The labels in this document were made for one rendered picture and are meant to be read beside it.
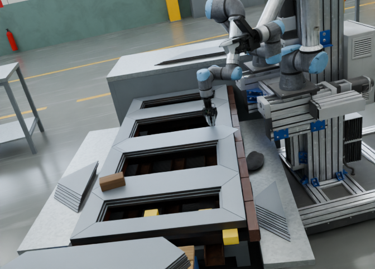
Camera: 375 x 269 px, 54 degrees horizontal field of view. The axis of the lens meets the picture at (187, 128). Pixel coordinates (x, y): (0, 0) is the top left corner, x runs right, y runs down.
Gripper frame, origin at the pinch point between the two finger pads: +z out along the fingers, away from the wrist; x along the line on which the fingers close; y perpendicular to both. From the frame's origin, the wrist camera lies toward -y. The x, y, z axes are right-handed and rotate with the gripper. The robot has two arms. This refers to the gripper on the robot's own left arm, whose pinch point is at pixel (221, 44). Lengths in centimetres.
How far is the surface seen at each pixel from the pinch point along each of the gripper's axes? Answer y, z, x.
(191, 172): 58, 21, 20
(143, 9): -15, -404, 872
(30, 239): 64, 98, 49
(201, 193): 63, 26, 5
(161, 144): 53, 16, 57
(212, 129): 54, -15, 47
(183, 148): 57, 8, 46
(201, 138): 55, -4, 44
